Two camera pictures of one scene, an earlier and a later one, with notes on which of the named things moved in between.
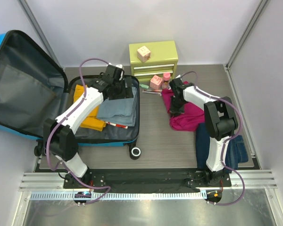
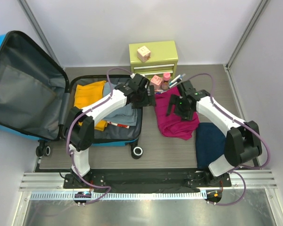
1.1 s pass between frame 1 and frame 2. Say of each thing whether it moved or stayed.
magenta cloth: moved
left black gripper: moved
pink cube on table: stayed
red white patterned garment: stayed
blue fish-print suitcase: stayed
